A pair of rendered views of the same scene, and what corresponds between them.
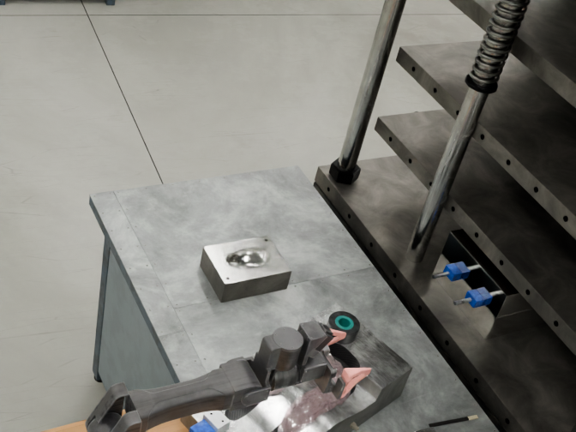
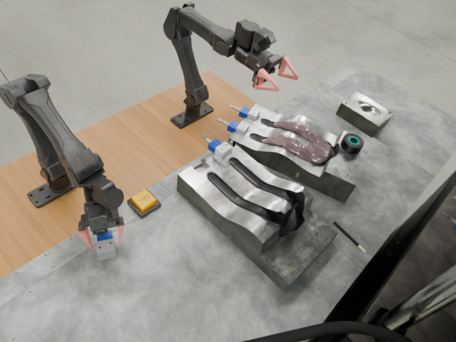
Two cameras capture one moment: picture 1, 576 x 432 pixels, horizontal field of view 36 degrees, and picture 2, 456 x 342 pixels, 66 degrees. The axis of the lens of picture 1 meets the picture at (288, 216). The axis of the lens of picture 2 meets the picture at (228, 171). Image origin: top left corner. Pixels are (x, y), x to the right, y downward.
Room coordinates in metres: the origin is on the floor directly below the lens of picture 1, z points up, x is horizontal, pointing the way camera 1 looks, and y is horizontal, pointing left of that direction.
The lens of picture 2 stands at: (0.81, -1.03, 1.80)
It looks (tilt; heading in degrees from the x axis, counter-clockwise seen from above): 49 degrees down; 71
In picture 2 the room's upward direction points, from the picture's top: 12 degrees clockwise
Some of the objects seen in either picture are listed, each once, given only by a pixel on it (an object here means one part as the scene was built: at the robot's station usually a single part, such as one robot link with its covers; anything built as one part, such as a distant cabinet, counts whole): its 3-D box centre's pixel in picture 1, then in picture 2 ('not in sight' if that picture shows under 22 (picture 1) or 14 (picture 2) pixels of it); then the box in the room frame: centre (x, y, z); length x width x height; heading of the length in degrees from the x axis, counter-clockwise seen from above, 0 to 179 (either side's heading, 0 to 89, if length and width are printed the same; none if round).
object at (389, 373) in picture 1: (299, 393); (298, 144); (1.39, -0.13, 0.85); 0.50 x 0.26 x 0.11; 143
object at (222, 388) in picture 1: (177, 411); (201, 34); (1.00, 0.10, 1.17); 0.30 x 0.09 x 0.12; 127
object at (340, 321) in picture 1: (342, 327); (351, 143); (1.57, -0.20, 0.93); 0.08 x 0.08 x 0.04
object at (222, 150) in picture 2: not in sight; (214, 144); (1.04, -0.15, 0.89); 0.13 x 0.05 x 0.05; 126
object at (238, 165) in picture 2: not in sight; (258, 191); (1.15, -0.39, 0.92); 0.35 x 0.16 x 0.09; 126
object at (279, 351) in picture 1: (265, 361); (240, 38); (1.10, -0.03, 1.24); 0.12 x 0.09 x 0.12; 127
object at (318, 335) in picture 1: (313, 347); (263, 49); (1.16, -0.11, 1.25); 0.07 x 0.06 x 0.11; 37
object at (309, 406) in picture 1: (304, 384); (300, 138); (1.38, -0.14, 0.90); 0.26 x 0.18 x 0.08; 143
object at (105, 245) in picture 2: not in sight; (104, 235); (0.67, -0.46, 0.83); 0.13 x 0.05 x 0.05; 99
